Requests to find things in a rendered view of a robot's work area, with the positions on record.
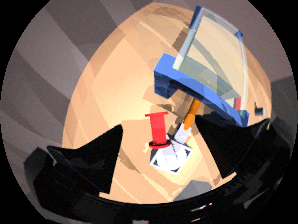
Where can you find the clear-panelled rack with blue frame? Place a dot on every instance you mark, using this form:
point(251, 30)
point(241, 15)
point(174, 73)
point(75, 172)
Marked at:
point(213, 54)

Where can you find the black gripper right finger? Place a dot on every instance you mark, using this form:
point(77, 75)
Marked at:
point(228, 143)

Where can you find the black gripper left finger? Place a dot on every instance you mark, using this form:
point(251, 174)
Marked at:
point(94, 161)

